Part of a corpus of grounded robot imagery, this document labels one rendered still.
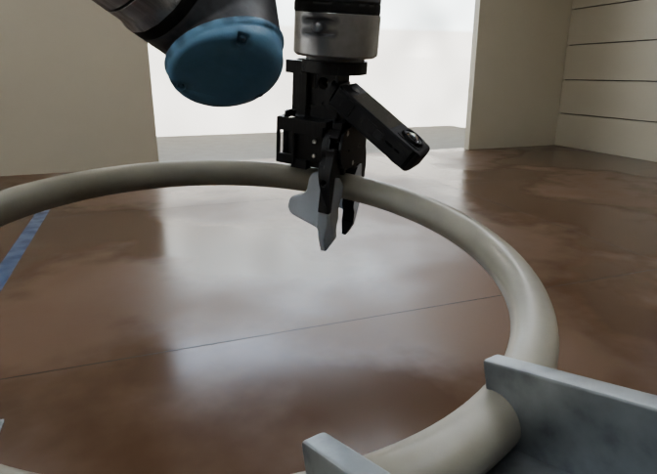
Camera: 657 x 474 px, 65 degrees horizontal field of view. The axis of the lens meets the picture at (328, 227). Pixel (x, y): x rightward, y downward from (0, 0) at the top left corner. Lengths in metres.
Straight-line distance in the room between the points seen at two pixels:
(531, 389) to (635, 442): 0.05
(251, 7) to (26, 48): 6.25
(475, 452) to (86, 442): 1.69
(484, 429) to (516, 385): 0.03
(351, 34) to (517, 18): 7.91
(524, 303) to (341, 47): 0.30
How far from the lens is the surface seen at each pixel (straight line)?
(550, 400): 0.27
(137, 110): 6.57
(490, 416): 0.27
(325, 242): 0.60
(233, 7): 0.41
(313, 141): 0.57
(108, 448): 1.84
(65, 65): 6.59
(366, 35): 0.55
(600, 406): 0.26
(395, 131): 0.55
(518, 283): 0.41
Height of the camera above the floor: 1.10
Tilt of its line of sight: 17 degrees down
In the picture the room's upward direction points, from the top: straight up
